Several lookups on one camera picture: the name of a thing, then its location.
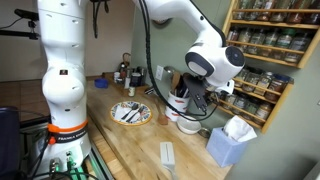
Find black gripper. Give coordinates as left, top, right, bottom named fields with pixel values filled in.
left=183, top=77, right=218, bottom=113

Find metal spatula dark handle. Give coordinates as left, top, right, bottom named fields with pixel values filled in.
left=179, top=77, right=192, bottom=98

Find white bucket red chillies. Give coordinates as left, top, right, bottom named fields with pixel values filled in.
left=164, top=90, right=191, bottom=123

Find blue utensil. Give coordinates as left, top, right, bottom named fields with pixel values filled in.
left=177, top=83, right=187, bottom=98

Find wooden turner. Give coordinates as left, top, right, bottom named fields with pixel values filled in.
left=170, top=71, right=182, bottom=96

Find white ceramic bowl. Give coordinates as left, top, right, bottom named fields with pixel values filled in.
left=176, top=115, right=203, bottom=135

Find glass spice jar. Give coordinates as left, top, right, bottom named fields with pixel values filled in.
left=234, top=68, right=249, bottom=88
left=248, top=31, right=268, bottom=56
left=242, top=68, right=263, bottom=93
left=304, top=0, right=320, bottom=25
left=233, top=0, right=251, bottom=20
left=242, top=99, right=261, bottom=121
left=227, top=27, right=241, bottom=51
left=223, top=92, right=238, bottom=109
left=286, top=33, right=311, bottom=64
left=263, top=29, right=279, bottom=58
left=286, top=0, right=304, bottom=24
left=256, top=0, right=273, bottom=22
left=269, top=0, right=288, bottom=23
left=233, top=94, right=249, bottom=114
left=254, top=71, right=274, bottom=97
left=238, top=28, right=253, bottom=54
left=254, top=102, right=273, bottom=126

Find metal ladle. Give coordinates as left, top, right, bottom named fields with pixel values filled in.
left=163, top=65, right=177, bottom=76

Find small glass bowl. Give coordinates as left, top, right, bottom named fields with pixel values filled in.
left=198, top=127, right=212, bottom=139

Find light wooden spoon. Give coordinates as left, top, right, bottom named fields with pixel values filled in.
left=153, top=96, right=169, bottom=126

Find small black object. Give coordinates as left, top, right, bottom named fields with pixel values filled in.
left=144, top=87, right=158, bottom=96

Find colourful floral ceramic plate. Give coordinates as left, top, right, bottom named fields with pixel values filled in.
left=110, top=100, right=153, bottom=127

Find white tissue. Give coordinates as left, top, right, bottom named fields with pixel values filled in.
left=223, top=115, right=258, bottom=143

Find steel pepper grinder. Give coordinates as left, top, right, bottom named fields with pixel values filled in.
left=139, top=66, right=148, bottom=86

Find dark navy bottle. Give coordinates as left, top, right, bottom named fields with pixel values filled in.
left=130, top=72, right=142, bottom=88

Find blue tissue box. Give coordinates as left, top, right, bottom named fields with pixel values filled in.
left=205, top=127, right=249, bottom=168

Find white spice jar green label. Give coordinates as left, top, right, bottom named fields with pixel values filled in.
left=128, top=83, right=137, bottom=98

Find metal fork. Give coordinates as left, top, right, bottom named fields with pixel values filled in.
left=120, top=103, right=139, bottom=121

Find white flat scraper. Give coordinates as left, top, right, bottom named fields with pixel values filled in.
left=159, top=141, right=179, bottom=180

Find brown bottle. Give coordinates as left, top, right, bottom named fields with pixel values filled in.
left=121, top=52, right=132, bottom=79

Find white paper napkin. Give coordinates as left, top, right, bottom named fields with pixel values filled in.
left=114, top=102, right=148, bottom=123

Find blue lid spice jar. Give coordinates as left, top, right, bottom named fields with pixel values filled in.
left=264, top=73, right=290, bottom=102

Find wooden spice rack small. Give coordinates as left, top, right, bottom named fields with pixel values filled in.
left=216, top=66, right=295, bottom=135

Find blue bowl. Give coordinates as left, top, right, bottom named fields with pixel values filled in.
left=93, top=77, right=109, bottom=90

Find green lid spice jar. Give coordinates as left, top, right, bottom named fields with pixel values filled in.
left=274, top=29, right=296, bottom=59

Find wooden spice rack large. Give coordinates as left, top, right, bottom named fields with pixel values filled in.
left=221, top=0, right=320, bottom=70

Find dark blue chair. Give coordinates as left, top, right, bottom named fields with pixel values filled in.
left=0, top=106, right=21, bottom=178

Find white wall outlet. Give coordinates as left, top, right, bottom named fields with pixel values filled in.
left=155, top=65, right=165, bottom=82

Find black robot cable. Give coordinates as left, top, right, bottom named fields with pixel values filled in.
left=137, top=0, right=219, bottom=122

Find decorative wall plate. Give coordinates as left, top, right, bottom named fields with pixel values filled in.
left=152, top=18, right=171, bottom=26

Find black hanging cable loop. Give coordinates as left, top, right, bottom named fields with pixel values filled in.
left=90, top=0, right=110, bottom=39

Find black camera on stand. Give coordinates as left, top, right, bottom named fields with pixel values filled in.
left=0, top=8, right=40, bottom=40

